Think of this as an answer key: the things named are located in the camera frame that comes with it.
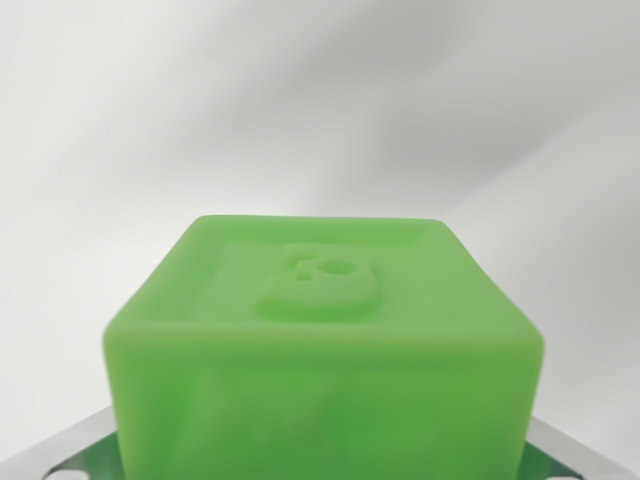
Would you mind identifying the gripper left finger with black rubber pad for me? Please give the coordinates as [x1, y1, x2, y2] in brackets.
[0, 405, 124, 480]

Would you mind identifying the gripper right finger with black rubber pad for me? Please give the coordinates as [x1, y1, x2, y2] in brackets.
[519, 416, 640, 480]

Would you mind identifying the green embossed cube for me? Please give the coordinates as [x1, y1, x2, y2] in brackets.
[101, 213, 546, 480]

